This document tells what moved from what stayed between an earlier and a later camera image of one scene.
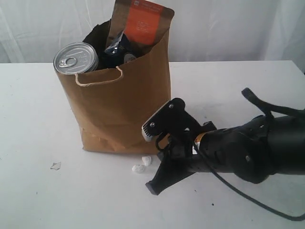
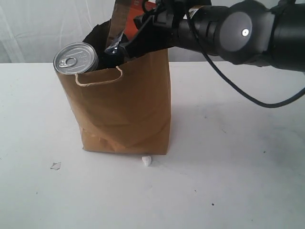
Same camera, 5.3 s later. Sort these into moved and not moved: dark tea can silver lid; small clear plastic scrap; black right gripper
Moved: black right gripper
Not moved: dark tea can silver lid; small clear plastic scrap
